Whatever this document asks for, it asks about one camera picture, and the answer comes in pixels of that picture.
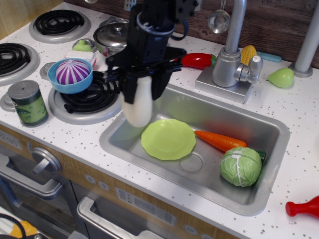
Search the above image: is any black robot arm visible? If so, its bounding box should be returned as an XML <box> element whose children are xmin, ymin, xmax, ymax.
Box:
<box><xmin>106</xmin><ymin>0</ymin><xmax>198</xmax><ymax>104</ymax></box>

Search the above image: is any silver toy faucet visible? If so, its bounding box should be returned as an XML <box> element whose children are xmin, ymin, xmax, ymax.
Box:
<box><xmin>195</xmin><ymin>0</ymin><xmax>263</xmax><ymax>104</ymax></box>

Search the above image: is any red toy chili pepper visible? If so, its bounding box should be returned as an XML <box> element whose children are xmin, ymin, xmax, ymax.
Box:
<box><xmin>181</xmin><ymin>53</ymin><xmax>217</xmax><ymax>70</ymax></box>

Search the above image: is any silver dishwasher handle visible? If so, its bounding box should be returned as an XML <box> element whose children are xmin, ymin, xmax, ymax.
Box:
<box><xmin>77</xmin><ymin>197</ymin><xmax>162</xmax><ymax>239</ymax></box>

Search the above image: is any yellow toy corn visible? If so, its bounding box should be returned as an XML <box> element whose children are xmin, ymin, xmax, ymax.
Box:
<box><xmin>241</xmin><ymin>45</ymin><xmax>257</xmax><ymax>65</ymax></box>

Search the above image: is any back left stove burner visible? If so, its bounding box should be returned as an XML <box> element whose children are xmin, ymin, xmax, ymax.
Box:
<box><xmin>29</xmin><ymin>9</ymin><xmax>91</xmax><ymax>44</ymax></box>

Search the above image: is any hanging silver spatula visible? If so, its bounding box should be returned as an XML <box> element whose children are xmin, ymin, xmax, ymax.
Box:
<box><xmin>124</xmin><ymin>0</ymin><xmax>137</xmax><ymax>11</ymax></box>

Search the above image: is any grey support post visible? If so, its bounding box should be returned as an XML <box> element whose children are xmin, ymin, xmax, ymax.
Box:
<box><xmin>289</xmin><ymin>3</ymin><xmax>319</xmax><ymax>78</ymax></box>

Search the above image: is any hanging silver ladle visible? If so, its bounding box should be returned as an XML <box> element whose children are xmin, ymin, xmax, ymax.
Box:
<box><xmin>208</xmin><ymin>0</ymin><xmax>230</xmax><ymax>34</ymax></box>

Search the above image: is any green label tin can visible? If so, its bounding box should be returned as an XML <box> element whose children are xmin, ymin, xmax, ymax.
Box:
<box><xmin>8</xmin><ymin>80</ymin><xmax>48</xmax><ymax>127</ymax></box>

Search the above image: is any cream detergent bottle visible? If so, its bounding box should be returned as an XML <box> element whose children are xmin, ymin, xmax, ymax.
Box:
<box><xmin>121</xmin><ymin>76</ymin><xmax>153</xmax><ymax>127</ymax></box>

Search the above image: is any silver sink basin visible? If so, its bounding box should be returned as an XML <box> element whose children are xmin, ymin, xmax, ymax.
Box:
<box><xmin>100</xmin><ymin>84</ymin><xmax>290</xmax><ymax>216</ymax></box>

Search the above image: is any small green toy vegetable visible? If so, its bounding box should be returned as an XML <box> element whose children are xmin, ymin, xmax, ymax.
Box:
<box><xmin>72</xmin><ymin>40</ymin><xmax>93</xmax><ymax>52</ymax></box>

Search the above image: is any front left stove burner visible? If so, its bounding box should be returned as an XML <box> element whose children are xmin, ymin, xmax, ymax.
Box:
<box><xmin>0</xmin><ymin>43</ymin><xmax>40</xmax><ymax>86</ymax></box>

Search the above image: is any red toy bottle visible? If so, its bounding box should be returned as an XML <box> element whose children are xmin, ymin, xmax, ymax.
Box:
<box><xmin>285</xmin><ymin>196</ymin><xmax>319</xmax><ymax>219</ymax></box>

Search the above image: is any yellow black object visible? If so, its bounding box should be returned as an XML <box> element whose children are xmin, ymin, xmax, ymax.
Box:
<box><xmin>0</xmin><ymin>213</ymin><xmax>38</xmax><ymax>239</ymax></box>

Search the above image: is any purple striped onion ball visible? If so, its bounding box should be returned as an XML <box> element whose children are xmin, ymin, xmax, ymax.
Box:
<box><xmin>56</xmin><ymin>59</ymin><xmax>91</xmax><ymax>85</ymax></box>

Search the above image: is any stove burner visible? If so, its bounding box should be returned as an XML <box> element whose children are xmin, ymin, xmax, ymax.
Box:
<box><xmin>48</xmin><ymin>71</ymin><xmax>121</xmax><ymax>125</ymax></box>
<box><xmin>29</xmin><ymin>9</ymin><xmax>91</xmax><ymax>44</ymax></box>
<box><xmin>0</xmin><ymin>43</ymin><xmax>40</xmax><ymax>86</ymax></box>

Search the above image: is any silver oven knob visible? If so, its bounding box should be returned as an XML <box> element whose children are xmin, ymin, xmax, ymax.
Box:
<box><xmin>31</xmin><ymin>147</ymin><xmax>62</xmax><ymax>175</ymax></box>

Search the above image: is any front right stove burner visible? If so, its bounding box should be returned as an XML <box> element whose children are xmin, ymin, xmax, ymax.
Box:
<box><xmin>48</xmin><ymin>71</ymin><xmax>121</xmax><ymax>125</ymax></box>

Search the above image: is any silver pot with lid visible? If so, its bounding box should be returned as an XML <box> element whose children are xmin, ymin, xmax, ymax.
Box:
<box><xmin>93</xmin><ymin>19</ymin><xmax>129</xmax><ymax>57</ymax></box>

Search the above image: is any light blue toy utensil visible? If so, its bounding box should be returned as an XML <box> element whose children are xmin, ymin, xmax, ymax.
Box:
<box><xmin>257</xmin><ymin>51</ymin><xmax>282</xmax><ymax>63</ymax></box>

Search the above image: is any light green plate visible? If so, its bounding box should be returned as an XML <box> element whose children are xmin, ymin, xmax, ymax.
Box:
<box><xmin>141</xmin><ymin>119</ymin><xmax>196</xmax><ymax>160</ymax></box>

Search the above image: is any white toy sponge block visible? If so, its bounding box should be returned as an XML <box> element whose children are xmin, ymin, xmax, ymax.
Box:
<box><xmin>64</xmin><ymin>50</ymin><xmax>97</xmax><ymax>67</ymax></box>

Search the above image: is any blue bowl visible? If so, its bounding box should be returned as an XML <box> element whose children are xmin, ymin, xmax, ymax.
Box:
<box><xmin>47</xmin><ymin>58</ymin><xmax>93</xmax><ymax>94</ymax></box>

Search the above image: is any orange toy carrot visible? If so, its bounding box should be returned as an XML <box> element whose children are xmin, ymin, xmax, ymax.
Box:
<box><xmin>194</xmin><ymin>130</ymin><xmax>247</xmax><ymax>152</ymax></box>

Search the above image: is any green toy pear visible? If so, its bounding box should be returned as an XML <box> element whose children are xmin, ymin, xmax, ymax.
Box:
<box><xmin>267</xmin><ymin>68</ymin><xmax>294</xmax><ymax>88</ymax></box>

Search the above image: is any silver oven door handle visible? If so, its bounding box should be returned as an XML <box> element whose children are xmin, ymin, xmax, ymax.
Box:
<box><xmin>0</xmin><ymin>153</ymin><xmax>63</xmax><ymax>200</ymax></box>

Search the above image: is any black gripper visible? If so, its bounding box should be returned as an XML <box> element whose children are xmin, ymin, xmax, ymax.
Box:
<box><xmin>106</xmin><ymin>9</ymin><xmax>186</xmax><ymax>104</ymax></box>

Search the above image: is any green toy cabbage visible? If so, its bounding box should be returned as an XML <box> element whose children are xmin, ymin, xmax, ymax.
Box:
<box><xmin>219</xmin><ymin>147</ymin><xmax>262</xmax><ymax>187</ymax></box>

